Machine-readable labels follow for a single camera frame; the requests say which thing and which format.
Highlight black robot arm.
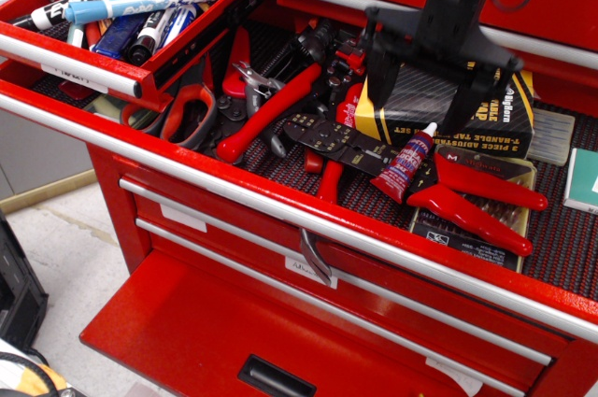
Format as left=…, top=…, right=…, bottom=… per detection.
left=361, top=0, right=523, bottom=135

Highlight red tool chest cabinet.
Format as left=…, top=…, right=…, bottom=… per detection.
left=1, top=0, right=597, bottom=396

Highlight small red marker drawer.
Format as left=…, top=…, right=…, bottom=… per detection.
left=1, top=0, right=260, bottom=112

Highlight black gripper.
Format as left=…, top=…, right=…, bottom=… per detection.
left=362, top=0, right=523, bottom=135

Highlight blue rectangular eraser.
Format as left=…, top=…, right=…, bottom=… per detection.
left=93, top=13, right=148, bottom=59

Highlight small red wire stripper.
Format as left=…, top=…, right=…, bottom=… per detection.
left=222, top=26, right=250, bottom=99

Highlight teal white box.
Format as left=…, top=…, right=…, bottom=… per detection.
left=563, top=148, right=598, bottom=215

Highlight clear plastic bit case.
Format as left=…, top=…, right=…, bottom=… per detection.
left=527, top=109, right=576, bottom=166

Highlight drill bit index case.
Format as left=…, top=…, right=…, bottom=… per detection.
left=407, top=145, right=548, bottom=273

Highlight silver hook on handle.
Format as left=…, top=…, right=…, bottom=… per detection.
left=300, top=228, right=332, bottom=286

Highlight black capped dry-erase marker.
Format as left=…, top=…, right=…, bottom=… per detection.
left=127, top=7, right=175, bottom=66

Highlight red grey handled scissors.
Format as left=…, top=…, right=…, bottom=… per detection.
left=120, top=54, right=219, bottom=151

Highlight large red tool drawer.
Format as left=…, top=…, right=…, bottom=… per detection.
left=0, top=18, right=598, bottom=345

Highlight black yellow tap wrench box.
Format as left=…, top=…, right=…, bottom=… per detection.
left=354, top=65, right=534, bottom=159

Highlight red threadlocker glue tube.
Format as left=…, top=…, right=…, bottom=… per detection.
left=370, top=122, right=437, bottom=204

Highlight long red handled pliers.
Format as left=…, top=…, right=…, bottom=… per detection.
left=216, top=63, right=321, bottom=163

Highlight black plastic crate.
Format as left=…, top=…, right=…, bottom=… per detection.
left=1, top=214, right=49, bottom=350

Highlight red handled wire crimper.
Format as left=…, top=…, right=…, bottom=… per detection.
left=283, top=114, right=548, bottom=257

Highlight open red bottom drawer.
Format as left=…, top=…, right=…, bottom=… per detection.
left=78, top=248, right=529, bottom=397

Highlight light blue Expo marker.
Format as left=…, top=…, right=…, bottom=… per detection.
left=64, top=0, right=215, bottom=24

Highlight black Expo marker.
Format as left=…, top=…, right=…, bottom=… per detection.
left=9, top=0, right=94, bottom=32

